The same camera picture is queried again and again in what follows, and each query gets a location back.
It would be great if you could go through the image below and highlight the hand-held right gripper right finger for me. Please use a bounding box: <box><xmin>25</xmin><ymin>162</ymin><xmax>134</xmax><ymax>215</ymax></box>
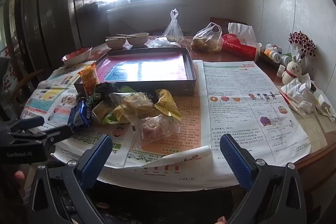
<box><xmin>219</xmin><ymin>133</ymin><xmax>307</xmax><ymax>224</ymax></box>

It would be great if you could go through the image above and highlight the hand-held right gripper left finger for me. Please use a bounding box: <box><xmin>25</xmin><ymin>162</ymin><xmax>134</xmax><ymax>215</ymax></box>
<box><xmin>28</xmin><ymin>134</ymin><xmax>113</xmax><ymax>224</ymax></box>

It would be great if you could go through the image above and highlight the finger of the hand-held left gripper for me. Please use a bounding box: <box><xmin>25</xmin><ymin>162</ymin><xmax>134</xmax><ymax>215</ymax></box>
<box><xmin>8</xmin><ymin>116</ymin><xmax>46</xmax><ymax>133</ymax></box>
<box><xmin>12</xmin><ymin>124</ymin><xmax>73</xmax><ymax>146</ymax></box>

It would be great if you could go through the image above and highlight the blue cookie packet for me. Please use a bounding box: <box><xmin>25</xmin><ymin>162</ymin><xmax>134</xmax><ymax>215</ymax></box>
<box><xmin>68</xmin><ymin>99</ymin><xmax>92</xmax><ymax>131</ymax></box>

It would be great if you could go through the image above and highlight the green snack packet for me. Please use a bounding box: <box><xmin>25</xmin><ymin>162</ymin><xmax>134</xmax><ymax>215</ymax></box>
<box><xmin>101</xmin><ymin>105</ymin><xmax>132</xmax><ymax>125</ymax></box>

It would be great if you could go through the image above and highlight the dark snack packet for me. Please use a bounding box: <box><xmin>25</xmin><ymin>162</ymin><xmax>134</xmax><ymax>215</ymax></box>
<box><xmin>85</xmin><ymin>82</ymin><xmax>124</xmax><ymax>109</ymax></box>

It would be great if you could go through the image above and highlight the clear reddish cake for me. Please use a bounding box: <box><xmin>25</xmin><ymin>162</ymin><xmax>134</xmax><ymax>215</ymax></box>
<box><xmin>131</xmin><ymin>115</ymin><xmax>181</xmax><ymax>148</ymax></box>

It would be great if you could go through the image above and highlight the orange snack packet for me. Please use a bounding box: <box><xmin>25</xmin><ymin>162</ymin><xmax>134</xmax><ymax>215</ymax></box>
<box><xmin>79</xmin><ymin>62</ymin><xmax>100</xmax><ymax>96</ymax></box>

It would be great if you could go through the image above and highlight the yellow snack bar packet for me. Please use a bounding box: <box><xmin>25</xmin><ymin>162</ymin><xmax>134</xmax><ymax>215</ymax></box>
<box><xmin>154</xmin><ymin>89</ymin><xmax>182</xmax><ymax>121</ymax></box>

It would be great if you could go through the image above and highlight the shallow dark cardboard box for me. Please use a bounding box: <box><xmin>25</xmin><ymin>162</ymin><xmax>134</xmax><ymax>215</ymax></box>
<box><xmin>73</xmin><ymin>47</ymin><xmax>197</xmax><ymax>96</ymax></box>

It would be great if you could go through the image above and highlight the newspaper with green heading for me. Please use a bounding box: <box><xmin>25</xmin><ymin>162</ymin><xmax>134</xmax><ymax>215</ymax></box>
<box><xmin>51</xmin><ymin>126</ymin><xmax>137</xmax><ymax>168</ymax></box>

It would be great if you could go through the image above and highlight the colourful illustrated newspaper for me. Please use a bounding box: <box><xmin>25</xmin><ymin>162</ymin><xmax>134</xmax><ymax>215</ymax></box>
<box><xmin>21</xmin><ymin>61</ymin><xmax>97</xmax><ymax>132</ymax></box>

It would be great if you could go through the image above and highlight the curved wooden chair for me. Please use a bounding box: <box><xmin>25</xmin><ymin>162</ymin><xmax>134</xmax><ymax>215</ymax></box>
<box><xmin>16</xmin><ymin>69</ymin><xmax>44</xmax><ymax>98</ymax></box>

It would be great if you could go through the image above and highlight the orange printed newspaper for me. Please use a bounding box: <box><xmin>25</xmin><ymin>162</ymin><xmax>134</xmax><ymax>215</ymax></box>
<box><xmin>123</xmin><ymin>94</ymin><xmax>213</xmax><ymax>169</ymax></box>

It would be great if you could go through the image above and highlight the white printed newspaper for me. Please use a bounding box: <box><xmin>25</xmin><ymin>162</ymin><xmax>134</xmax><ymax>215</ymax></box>
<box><xmin>199</xmin><ymin>60</ymin><xmax>311</xmax><ymax>165</ymax></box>

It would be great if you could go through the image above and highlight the bundle of bamboo skewers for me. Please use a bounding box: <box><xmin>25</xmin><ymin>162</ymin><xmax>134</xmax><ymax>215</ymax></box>
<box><xmin>276</xmin><ymin>86</ymin><xmax>300</xmax><ymax>111</ymax></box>

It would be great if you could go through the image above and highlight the red patterned bowl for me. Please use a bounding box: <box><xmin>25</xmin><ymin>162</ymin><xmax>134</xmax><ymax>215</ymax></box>
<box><xmin>62</xmin><ymin>46</ymin><xmax>93</xmax><ymax>65</ymax></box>

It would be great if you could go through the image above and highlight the glass door with red decals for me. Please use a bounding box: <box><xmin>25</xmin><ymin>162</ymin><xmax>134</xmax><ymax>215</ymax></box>
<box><xmin>0</xmin><ymin>0</ymin><xmax>27</xmax><ymax>98</ymax></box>

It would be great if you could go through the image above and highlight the white rabbit figurine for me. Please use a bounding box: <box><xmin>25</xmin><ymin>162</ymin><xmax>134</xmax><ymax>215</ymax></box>
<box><xmin>282</xmin><ymin>56</ymin><xmax>306</xmax><ymax>85</ymax></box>

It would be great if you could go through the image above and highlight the dark refrigerator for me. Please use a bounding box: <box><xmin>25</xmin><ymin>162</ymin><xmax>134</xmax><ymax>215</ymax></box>
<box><xmin>21</xmin><ymin>0</ymin><xmax>109</xmax><ymax>69</ymax></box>

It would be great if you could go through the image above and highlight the white ceramic bowl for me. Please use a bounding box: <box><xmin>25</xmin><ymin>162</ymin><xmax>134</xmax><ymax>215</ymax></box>
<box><xmin>105</xmin><ymin>36</ymin><xmax>127</xmax><ymax>50</ymax></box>
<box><xmin>127</xmin><ymin>32</ymin><xmax>150</xmax><ymax>47</ymax></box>

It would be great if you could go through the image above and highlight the red tissue pack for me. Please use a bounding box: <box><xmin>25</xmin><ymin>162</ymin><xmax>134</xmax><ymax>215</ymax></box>
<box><xmin>222</xmin><ymin>22</ymin><xmax>261</xmax><ymax>62</ymax></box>

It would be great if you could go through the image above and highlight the plastic bag of fried food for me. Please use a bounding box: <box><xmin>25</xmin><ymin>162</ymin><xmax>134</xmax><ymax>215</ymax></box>
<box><xmin>191</xmin><ymin>22</ymin><xmax>223</xmax><ymax>52</ymax></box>

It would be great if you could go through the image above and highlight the crumpled clear plastic bag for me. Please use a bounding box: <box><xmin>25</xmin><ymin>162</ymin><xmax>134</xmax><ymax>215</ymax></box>
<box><xmin>148</xmin><ymin>37</ymin><xmax>181</xmax><ymax>48</ymax></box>

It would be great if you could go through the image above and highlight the dark wooden chair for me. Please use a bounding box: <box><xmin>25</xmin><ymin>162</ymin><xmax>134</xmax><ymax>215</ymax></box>
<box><xmin>210</xmin><ymin>17</ymin><xmax>248</xmax><ymax>33</ymax></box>

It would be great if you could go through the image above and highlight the tied clear plastic bag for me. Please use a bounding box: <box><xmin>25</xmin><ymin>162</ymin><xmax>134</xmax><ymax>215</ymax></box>
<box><xmin>162</xmin><ymin>9</ymin><xmax>184</xmax><ymax>42</ymax></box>

